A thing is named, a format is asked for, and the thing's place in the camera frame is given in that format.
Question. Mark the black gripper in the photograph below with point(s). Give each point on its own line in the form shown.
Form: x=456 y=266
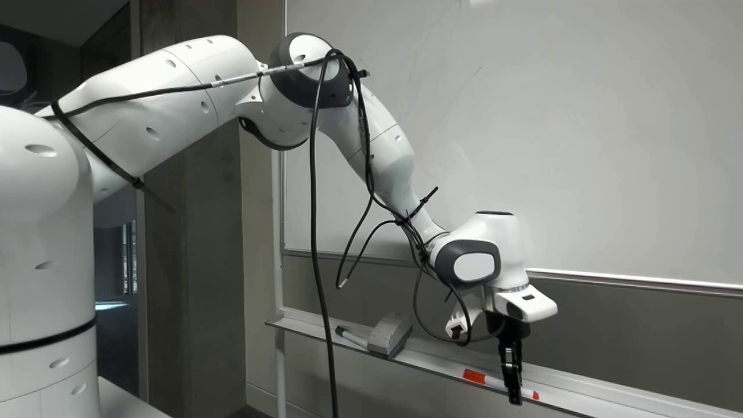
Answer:
x=511 y=341

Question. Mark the orange capped white marker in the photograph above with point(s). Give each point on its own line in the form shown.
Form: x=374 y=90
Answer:
x=475 y=378

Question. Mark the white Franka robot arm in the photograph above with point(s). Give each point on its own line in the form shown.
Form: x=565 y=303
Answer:
x=153 y=118

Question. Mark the white whiteboard tray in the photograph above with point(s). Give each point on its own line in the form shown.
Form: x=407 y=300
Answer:
x=587 y=391

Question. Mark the grey whiteboard eraser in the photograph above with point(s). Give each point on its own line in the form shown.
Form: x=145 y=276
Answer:
x=388 y=337

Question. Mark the large whiteboard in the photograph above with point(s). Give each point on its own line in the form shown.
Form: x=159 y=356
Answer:
x=580 y=141

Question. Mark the white metal whiteboard stand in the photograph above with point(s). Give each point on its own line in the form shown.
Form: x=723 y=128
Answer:
x=277 y=233

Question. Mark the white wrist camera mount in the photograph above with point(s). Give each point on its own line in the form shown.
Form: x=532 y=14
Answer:
x=526 y=303

